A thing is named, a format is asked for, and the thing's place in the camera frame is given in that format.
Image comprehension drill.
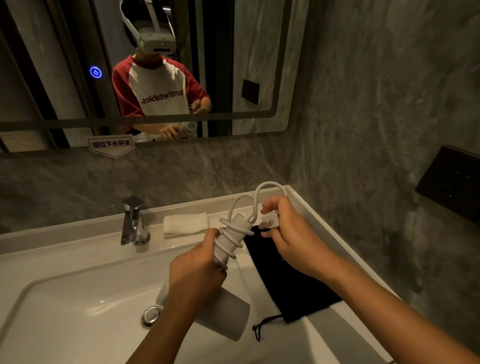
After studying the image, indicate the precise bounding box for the person's right hand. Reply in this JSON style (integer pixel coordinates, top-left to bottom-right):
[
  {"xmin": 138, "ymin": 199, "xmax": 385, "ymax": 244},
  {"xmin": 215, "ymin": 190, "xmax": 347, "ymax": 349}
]
[{"xmin": 260, "ymin": 195, "xmax": 340, "ymax": 283}]

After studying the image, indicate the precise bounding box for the person's left hand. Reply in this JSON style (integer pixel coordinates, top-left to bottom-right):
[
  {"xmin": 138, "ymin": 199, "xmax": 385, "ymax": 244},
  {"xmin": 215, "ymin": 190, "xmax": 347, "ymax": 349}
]
[{"xmin": 168, "ymin": 228, "xmax": 228, "ymax": 313}]

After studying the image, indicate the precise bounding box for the white power cable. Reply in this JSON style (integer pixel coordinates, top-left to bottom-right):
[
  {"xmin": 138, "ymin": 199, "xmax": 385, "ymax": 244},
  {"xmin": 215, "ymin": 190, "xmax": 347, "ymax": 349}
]
[{"xmin": 213, "ymin": 181, "xmax": 289, "ymax": 271}]

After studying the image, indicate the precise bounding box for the white hair dryer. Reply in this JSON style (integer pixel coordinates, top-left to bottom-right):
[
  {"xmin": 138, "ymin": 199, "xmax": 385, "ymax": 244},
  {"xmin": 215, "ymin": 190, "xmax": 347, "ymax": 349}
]
[{"xmin": 155, "ymin": 212, "xmax": 256, "ymax": 343}]

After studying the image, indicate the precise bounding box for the person's left forearm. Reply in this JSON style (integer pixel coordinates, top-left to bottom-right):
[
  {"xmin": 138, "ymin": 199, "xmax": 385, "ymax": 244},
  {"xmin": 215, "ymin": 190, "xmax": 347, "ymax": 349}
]
[{"xmin": 125, "ymin": 300, "xmax": 211, "ymax": 364}]

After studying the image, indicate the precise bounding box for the person's right forearm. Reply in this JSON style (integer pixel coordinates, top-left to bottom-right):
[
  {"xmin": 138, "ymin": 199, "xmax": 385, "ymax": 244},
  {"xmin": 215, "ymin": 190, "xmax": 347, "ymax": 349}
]
[{"xmin": 328, "ymin": 259, "xmax": 480, "ymax": 364}]

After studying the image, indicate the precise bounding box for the folded white towel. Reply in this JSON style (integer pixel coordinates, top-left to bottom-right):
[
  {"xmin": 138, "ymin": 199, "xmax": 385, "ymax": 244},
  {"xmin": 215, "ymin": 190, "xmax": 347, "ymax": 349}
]
[{"xmin": 163, "ymin": 212, "xmax": 209, "ymax": 238}]

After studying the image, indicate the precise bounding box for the chrome faucet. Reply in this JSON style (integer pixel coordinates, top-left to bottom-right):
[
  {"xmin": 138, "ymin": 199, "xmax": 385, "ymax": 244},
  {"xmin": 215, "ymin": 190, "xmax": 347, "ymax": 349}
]
[{"xmin": 120, "ymin": 196, "xmax": 151, "ymax": 247}]

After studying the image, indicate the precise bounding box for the chrome sink drain plug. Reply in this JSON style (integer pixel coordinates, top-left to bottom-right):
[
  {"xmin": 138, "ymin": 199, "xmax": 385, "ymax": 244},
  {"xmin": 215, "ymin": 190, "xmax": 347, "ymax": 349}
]
[{"xmin": 141, "ymin": 305, "xmax": 163, "ymax": 328}]

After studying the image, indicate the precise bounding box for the white label sticker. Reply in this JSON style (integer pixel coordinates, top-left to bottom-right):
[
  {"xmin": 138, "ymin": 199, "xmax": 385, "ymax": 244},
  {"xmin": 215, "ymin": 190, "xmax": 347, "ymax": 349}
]
[{"xmin": 88, "ymin": 134, "xmax": 135, "ymax": 159}]

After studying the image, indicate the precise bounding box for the white sink basin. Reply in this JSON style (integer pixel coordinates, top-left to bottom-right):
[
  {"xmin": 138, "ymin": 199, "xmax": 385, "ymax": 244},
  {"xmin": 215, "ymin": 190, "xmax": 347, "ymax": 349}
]
[{"xmin": 0, "ymin": 184, "xmax": 399, "ymax": 364}]

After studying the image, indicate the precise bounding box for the black drawstring pouch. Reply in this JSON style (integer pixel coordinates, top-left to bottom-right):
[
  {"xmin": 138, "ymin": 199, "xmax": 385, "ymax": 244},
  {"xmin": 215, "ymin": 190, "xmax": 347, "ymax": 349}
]
[{"xmin": 243, "ymin": 224, "xmax": 343, "ymax": 343}]

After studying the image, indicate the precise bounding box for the black wall panel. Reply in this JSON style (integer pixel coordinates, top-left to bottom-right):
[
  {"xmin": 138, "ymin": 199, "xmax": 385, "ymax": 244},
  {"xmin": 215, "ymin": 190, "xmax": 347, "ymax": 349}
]
[{"xmin": 415, "ymin": 145, "xmax": 480, "ymax": 226}]

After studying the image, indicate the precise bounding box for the wall mirror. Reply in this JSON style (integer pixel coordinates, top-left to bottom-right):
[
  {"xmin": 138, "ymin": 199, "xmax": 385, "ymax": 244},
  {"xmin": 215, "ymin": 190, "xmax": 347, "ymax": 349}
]
[{"xmin": 0, "ymin": 0, "xmax": 310, "ymax": 154}]

